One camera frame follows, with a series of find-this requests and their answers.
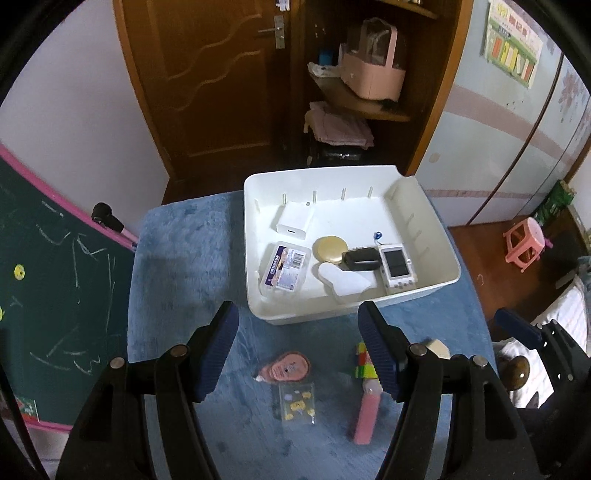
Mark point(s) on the white handheld game console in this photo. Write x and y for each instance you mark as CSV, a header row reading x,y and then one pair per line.
x,y
397,267

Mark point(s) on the white door latch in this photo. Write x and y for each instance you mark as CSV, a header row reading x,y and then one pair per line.
x,y
283,4

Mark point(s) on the yellow round magnet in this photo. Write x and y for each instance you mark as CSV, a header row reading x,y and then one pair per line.
x,y
19,271

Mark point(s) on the gold round compact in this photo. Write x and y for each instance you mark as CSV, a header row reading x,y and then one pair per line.
x,y
328,249

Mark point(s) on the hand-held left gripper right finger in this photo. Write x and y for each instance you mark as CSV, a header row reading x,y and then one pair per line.
x,y
378,350

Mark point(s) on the green printed bag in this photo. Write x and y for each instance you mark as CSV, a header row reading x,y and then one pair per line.
x,y
551,203

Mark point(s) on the clear sticker packet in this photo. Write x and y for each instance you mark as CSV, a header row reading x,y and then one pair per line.
x,y
298,402

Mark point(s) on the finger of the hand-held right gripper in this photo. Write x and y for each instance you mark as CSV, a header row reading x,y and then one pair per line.
x,y
515,323

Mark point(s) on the black small case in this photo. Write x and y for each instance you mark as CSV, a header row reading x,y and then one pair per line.
x,y
361,259

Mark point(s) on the small blue container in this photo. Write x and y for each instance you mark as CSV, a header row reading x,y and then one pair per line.
x,y
326,57

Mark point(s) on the blue fuzzy mat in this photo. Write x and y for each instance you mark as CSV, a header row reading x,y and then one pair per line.
x,y
184,258

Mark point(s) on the wooden corner shelf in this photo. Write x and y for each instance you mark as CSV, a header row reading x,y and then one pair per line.
x,y
434,69

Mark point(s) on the green chalkboard pink frame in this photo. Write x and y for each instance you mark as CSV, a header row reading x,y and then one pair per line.
x,y
55,300

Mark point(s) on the black bag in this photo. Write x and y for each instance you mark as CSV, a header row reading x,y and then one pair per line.
x,y
337,154

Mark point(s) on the folded pink cloth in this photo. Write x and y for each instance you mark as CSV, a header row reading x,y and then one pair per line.
x,y
339,127

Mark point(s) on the pink plastic stool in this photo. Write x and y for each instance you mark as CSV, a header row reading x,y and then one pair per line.
x,y
524,237

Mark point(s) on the white charger plug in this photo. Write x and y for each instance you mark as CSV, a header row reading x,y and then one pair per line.
x,y
295,220

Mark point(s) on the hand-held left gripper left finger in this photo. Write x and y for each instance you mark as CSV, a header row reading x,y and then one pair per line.
x,y
217,350

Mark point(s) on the black easel knob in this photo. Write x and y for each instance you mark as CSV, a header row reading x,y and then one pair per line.
x,y
101,213

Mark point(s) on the beige plastic piece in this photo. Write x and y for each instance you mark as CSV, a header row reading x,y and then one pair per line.
x,y
437,349

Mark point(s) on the colourful puzzle cube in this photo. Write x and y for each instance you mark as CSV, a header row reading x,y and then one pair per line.
x,y
362,364

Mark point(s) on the clear labelled plastic box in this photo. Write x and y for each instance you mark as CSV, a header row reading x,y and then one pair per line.
x,y
285,267

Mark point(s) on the wall poster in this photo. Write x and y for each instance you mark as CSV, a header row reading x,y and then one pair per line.
x,y
512,41

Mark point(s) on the brown wooden door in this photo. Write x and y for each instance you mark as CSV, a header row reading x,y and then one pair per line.
x,y
207,92

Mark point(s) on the white plastic storage bin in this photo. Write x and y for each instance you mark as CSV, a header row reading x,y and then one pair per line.
x,y
341,217

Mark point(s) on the red green card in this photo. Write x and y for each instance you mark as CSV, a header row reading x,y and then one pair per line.
x,y
27,406

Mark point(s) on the pink correction tape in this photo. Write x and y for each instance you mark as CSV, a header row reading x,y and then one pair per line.
x,y
286,368

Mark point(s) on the pale sliding wardrobe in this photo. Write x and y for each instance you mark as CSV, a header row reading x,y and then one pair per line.
x,y
498,147

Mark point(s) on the white crumpled packet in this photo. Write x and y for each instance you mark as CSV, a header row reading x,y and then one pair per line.
x,y
323,70

